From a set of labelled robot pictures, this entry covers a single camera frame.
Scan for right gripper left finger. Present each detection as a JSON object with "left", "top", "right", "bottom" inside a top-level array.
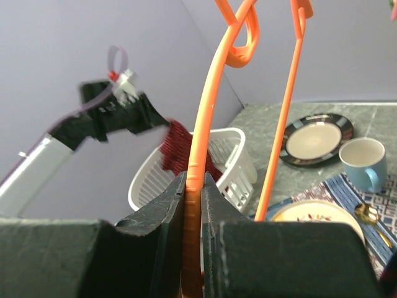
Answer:
[{"left": 1, "top": 173, "right": 186, "bottom": 297}]

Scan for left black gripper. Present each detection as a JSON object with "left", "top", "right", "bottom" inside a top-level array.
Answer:
[{"left": 79, "top": 79, "right": 171, "bottom": 143}]

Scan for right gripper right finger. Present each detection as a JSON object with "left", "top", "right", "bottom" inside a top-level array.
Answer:
[{"left": 202, "top": 174, "right": 382, "bottom": 297}]

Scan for red polka dot skirt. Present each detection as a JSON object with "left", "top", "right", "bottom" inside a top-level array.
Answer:
[{"left": 160, "top": 119, "right": 226, "bottom": 184}]

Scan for orange plastic hanger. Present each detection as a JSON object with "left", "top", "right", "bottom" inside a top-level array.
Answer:
[{"left": 181, "top": 0, "right": 313, "bottom": 297}]

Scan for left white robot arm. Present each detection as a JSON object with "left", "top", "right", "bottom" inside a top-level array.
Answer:
[{"left": 1, "top": 74, "right": 169, "bottom": 218}]

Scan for pink hanger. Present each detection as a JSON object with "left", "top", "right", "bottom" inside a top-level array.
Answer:
[{"left": 390, "top": 0, "right": 397, "bottom": 21}]

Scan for white plastic laundry basket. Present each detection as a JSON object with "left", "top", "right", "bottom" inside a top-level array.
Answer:
[{"left": 127, "top": 127, "right": 257, "bottom": 212}]

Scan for cream and yellow plate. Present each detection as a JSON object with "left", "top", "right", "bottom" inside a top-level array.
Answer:
[{"left": 270, "top": 200, "right": 365, "bottom": 243}]

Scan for patterned blue placemat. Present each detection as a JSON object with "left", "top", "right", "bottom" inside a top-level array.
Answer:
[{"left": 266, "top": 173, "right": 396, "bottom": 278}]

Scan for gold spoon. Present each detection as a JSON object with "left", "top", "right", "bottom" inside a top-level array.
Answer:
[{"left": 354, "top": 203, "right": 395, "bottom": 251}]

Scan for dark rimmed striped plate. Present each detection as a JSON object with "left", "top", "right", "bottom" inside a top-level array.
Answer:
[{"left": 279, "top": 113, "right": 354, "bottom": 166}]

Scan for blue ceramic mug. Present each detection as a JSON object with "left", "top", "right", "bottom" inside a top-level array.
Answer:
[{"left": 339, "top": 137, "right": 387, "bottom": 193}]

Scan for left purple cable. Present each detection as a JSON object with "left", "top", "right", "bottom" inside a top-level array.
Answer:
[{"left": 0, "top": 45, "right": 130, "bottom": 187}]

